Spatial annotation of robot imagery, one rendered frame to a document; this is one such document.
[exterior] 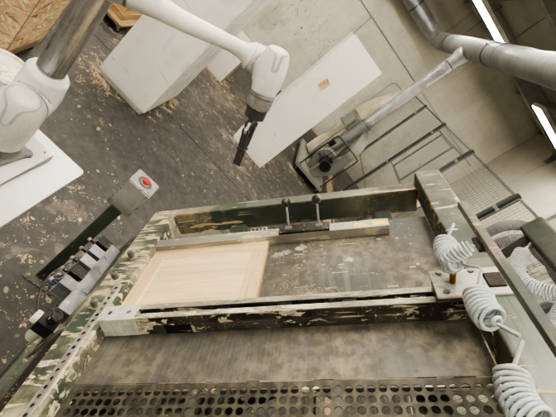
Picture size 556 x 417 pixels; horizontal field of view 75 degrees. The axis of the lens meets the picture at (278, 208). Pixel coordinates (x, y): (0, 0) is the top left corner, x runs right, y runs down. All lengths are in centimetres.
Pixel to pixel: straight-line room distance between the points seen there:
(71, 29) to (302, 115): 381
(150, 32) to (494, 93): 814
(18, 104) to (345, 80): 398
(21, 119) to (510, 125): 1000
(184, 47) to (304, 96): 191
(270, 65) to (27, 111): 83
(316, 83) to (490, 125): 622
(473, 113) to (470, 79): 81
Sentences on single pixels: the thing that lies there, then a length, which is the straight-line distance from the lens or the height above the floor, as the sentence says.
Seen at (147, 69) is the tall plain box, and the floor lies 42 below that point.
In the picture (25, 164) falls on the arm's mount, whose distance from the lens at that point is 171.
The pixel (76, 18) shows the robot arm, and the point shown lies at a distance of 151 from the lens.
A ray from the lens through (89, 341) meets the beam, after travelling 129.
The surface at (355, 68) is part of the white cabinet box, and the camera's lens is 490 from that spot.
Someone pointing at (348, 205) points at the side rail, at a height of 158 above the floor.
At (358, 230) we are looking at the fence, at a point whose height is 162.
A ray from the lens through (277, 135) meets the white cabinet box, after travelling 511.
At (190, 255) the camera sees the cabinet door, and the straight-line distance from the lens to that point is 150.
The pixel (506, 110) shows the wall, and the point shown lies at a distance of 1037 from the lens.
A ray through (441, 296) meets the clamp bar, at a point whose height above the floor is 181.
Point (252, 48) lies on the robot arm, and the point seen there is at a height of 169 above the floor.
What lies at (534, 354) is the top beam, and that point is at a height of 192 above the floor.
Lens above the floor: 197
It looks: 23 degrees down
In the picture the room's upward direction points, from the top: 55 degrees clockwise
